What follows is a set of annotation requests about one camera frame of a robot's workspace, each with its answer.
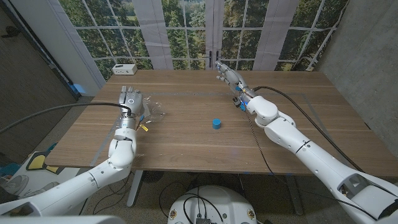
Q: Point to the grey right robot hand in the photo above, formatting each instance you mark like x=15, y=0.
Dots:
x=233, y=77

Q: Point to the clear plastic wrap sheet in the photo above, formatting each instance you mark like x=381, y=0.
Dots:
x=157, y=110

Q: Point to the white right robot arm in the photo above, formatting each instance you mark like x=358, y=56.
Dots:
x=317, y=155

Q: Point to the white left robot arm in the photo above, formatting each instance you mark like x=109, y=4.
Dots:
x=77, y=186

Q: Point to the blue bottle cap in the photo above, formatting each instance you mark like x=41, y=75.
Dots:
x=216, y=124

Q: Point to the white box on table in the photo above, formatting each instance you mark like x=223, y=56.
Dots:
x=124, y=69

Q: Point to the printed forest window backdrop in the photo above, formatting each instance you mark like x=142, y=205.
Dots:
x=186, y=31

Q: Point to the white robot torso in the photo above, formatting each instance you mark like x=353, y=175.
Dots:
x=214, y=202

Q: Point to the black ribbed round base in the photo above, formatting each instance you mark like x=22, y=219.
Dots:
x=153, y=176

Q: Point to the white table leg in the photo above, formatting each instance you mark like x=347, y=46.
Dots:
x=294, y=196
x=135, y=189

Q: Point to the dark wood-grain door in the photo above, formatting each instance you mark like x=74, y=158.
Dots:
x=25, y=77

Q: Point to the white printed floor mat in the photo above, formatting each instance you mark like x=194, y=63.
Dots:
x=37, y=168

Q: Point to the grey sneaker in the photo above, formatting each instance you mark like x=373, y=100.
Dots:
x=40, y=189

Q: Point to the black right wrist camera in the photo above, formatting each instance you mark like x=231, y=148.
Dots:
x=237, y=102

